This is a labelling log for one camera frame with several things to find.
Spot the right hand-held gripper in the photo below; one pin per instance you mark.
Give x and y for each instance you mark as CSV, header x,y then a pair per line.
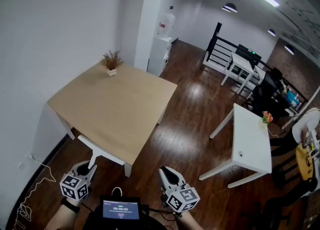
x,y
183,199

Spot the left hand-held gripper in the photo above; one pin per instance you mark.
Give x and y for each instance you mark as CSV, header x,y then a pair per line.
x,y
74,189

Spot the person's right forearm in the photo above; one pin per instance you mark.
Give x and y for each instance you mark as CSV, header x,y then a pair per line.
x,y
190,221

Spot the person's left forearm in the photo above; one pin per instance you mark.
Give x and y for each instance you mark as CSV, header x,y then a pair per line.
x,y
60,217

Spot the black wristband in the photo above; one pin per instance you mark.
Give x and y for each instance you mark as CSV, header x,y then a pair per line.
x,y
71,206

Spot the person's shoe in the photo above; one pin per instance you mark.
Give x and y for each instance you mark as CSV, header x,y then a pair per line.
x,y
117,191

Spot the black tablet with lit screen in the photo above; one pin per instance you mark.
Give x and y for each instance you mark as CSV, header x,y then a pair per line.
x,y
121,209

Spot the beige wooden table white legs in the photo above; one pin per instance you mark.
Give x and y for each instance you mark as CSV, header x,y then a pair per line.
x,y
112,106

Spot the large white table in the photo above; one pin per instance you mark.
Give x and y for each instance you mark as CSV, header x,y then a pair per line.
x,y
250,139

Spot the dried plant in white pot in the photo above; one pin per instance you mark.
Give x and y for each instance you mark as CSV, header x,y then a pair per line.
x,y
111,61

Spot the orange flowers in pot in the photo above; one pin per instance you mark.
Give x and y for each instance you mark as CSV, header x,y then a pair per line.
x,y
267,117

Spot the white water dispenser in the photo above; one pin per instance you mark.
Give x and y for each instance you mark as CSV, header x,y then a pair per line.
x,y
159,54

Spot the black office chair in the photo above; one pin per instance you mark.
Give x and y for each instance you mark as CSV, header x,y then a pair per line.
x,y
268,91

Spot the yellow device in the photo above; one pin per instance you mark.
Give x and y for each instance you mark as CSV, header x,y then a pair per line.
x,y
303,161

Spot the small white table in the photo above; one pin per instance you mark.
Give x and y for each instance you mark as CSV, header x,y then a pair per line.
x,y
259,72
241,62

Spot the black stair railing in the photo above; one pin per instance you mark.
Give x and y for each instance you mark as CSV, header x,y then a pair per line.
x,y
217,49

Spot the blue box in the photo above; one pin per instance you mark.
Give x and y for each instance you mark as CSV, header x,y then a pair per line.
x,y
291,97

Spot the dark door with green light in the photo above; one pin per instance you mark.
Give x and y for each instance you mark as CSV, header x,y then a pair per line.
x,y
246,52

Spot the clear water bottle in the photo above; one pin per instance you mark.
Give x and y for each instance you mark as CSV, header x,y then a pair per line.
x,y
167,24

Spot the black dome pendant lamp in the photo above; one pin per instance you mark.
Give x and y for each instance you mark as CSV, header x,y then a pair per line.
x,y
230,7
271,32
289,49

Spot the white wall socket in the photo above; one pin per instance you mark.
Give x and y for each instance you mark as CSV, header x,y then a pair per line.
x,y
21,165

